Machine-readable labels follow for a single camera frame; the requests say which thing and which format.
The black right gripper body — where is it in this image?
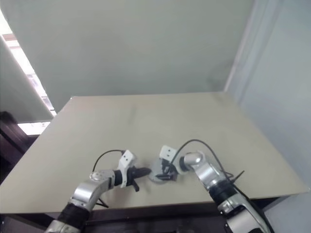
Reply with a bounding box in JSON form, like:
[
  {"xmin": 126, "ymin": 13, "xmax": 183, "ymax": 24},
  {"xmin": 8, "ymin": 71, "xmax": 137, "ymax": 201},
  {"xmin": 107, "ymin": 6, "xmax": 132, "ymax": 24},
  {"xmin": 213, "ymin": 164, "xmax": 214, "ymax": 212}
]
[{"xmin": 168, "ymin": 160, "xmax": 180, "ymax": 182}]

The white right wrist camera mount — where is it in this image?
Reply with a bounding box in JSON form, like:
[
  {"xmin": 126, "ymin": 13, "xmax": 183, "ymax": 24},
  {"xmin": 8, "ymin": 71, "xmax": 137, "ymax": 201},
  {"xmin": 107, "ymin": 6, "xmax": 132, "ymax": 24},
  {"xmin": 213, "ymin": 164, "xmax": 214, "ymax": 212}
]
[{"xmin": 158, "ymin": 145, "xmax": 186, "ymax": 175}]

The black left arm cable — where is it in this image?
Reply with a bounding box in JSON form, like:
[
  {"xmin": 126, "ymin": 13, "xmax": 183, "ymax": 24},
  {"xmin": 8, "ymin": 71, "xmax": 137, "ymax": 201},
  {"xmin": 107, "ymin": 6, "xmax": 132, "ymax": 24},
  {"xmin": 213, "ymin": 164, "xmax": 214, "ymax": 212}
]
[{"xmin": 93, "ymin": 149, "xmax": 125, "ymax": 173}]

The grey round hinged motor lid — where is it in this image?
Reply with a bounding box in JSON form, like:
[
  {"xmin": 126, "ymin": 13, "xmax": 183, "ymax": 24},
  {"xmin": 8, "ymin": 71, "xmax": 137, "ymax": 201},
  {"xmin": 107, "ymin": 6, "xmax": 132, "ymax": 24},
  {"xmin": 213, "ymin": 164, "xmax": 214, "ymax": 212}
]
[{"xmin": 150, "ymin": 158, "xmax": 171, "ymax": 181}]

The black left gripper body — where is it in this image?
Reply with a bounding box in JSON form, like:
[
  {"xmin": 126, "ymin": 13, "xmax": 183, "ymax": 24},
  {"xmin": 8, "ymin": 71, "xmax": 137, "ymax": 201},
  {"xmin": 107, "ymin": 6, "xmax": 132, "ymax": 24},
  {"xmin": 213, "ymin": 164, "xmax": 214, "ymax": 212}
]
[{"xmin": 126, "ymin": 166, "xmax": 141, "ymax": 193}]

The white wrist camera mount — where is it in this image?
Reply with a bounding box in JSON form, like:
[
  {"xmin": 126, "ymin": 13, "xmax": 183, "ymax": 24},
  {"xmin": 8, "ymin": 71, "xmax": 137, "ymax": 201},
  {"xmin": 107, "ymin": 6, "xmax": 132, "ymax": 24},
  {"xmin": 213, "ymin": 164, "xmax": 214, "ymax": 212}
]
[
  {"xmin": 158, "ymin": 145, "xmax": 186, "ymax": 175},
  {"xmin": 118, "ymin": 150, "xmax": 137, "ymax": 188}
]

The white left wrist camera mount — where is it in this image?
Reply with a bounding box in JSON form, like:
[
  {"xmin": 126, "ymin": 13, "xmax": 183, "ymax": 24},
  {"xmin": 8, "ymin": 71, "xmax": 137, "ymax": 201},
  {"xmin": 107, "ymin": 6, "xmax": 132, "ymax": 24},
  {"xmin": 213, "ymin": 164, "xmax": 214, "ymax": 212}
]
[{"xmin": 118, "ymin": 150, "xmax": 137, "ymax": 188}]

